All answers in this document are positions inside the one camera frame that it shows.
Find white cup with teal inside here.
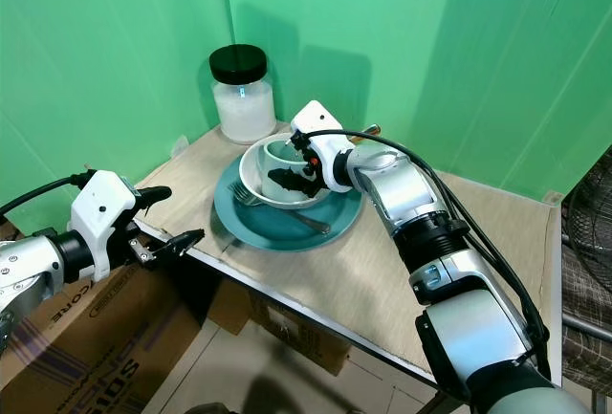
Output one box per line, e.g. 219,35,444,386
262,138,317,191

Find silver metal fork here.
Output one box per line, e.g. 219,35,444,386
230,181,332,236

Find white bowl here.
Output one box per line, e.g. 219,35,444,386
238,133,333,210

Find teal round plate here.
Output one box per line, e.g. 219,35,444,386
213,150,365,251

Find glass jar with black lid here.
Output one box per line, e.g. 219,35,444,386
209,44,277,145

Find small brown cardboard box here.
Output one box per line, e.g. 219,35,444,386
207,275,355,377

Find grey robot torso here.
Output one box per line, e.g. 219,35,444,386
467,368,596,414

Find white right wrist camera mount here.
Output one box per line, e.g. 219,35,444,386
289,99,358,194

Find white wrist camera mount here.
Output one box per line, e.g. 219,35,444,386
71,169,141,282
289,99,358,194

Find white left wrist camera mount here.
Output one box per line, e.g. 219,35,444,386
71,169,141,282

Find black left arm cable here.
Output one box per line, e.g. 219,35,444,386
0,175,85,216

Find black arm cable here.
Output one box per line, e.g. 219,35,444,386
0,175,85,216
304,129,556,381

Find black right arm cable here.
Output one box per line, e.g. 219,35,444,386
304,129,556,381

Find dark wire fan guard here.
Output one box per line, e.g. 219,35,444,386
558,173,612,338

